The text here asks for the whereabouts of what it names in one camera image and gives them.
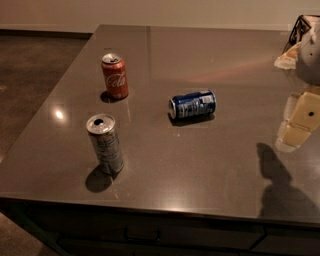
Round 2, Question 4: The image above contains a red coca-cola can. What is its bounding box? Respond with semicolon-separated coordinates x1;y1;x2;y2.
101;53;129;100

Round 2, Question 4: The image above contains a tall silver can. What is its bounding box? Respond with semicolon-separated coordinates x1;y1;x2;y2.
86;113;124;175

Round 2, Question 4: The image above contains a blue pepsi can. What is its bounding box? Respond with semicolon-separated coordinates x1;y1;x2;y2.
168;90;216;120

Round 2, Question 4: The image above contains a dark drawer front with handle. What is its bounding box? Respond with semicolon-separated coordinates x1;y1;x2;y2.
26;205;264;250

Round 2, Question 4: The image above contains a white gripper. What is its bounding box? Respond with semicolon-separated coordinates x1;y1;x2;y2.
274;23;320;152

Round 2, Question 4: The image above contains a dark right drawer front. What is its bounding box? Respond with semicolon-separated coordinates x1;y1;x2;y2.
253;228;320;256

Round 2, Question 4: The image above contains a black wire basket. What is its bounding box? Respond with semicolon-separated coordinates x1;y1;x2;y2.
283;15;320;52

